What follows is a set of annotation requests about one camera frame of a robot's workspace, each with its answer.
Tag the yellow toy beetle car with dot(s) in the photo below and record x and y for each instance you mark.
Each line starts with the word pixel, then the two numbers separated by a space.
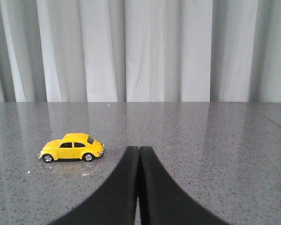
pixel 72 146

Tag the grey pleated curtain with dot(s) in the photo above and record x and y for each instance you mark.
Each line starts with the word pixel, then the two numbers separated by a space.
pixel 140 50

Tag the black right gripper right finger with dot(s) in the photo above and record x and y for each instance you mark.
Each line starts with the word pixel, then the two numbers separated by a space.
pixel 162 201

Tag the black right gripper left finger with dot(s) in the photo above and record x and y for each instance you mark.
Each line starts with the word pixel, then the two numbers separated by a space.
pixel 114 203

